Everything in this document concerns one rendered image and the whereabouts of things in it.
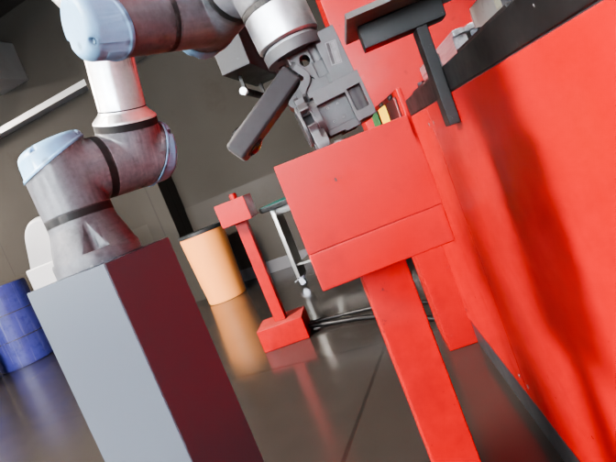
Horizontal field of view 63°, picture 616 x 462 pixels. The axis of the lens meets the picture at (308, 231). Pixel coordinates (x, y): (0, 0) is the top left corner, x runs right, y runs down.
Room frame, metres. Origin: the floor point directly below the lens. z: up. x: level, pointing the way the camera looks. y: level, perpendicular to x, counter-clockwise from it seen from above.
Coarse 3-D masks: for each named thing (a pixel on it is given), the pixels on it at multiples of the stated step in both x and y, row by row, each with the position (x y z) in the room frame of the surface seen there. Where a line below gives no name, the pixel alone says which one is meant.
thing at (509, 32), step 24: (528, 0) 0.48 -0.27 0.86; (552, 0) 0.43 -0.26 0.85; (576, 0) 0.40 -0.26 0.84; (504, 24) 0.55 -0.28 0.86; (528, 24) 0.49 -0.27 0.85; (552, 24) 0.45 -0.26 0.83; (480, 48) 0.65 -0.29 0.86; (504, 48) 0.57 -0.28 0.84; (456, 72) 0.80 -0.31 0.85; (480, 72) 0.69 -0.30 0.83; (432, 96) 1.04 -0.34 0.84
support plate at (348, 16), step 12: (384, 0) 0.81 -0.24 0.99; (396, 0) 0.82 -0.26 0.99; (408, 0) 0.85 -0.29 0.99; (444, 0) 0.95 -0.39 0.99; (348, 12) 0.82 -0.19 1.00; (360, 12) 0.82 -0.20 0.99; (372, 12) 0.83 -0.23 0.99; (384, 12) 0.86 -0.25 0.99; (348, 24) 0.85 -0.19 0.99; (360, 24) 0.88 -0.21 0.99; (348, 36) 0.93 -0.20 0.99
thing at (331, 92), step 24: (288, 48) 0.57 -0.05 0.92; (312, 48) 0.59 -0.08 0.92; (336, 48) 0.58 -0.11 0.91; (312, 72) 0.59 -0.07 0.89; (336, 72) 0.59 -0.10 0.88; (312, 96) 0.57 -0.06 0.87; (336, 96) 0.58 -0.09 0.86; (360, 96) 0.58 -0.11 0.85; (336, 120) 0.58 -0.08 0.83; (360, 120) 0.58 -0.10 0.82; (312, 144) 0.58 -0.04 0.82
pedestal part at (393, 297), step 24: (384, 288) 0.63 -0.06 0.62; (408, 288) 0.62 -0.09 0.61; (384, 312) 0.63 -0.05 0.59; (408, 312) 0.62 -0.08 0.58; (384, 336) 0.63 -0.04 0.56; (408, 336) 0.62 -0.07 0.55; (432, 336) 0.62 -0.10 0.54; (408, 360) 0.63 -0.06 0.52; (432, 360) 0.62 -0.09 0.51; (408, 384) 0.63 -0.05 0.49; (432, 384) 0.62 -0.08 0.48; (432, 408) 0.63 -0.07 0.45; (456, 408) 0.62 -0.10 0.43; (432, 432) 0.63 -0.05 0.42; (456, 432) 0.62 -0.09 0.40; (432, 456) 0.63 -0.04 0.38; (456, 456) 0.62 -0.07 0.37
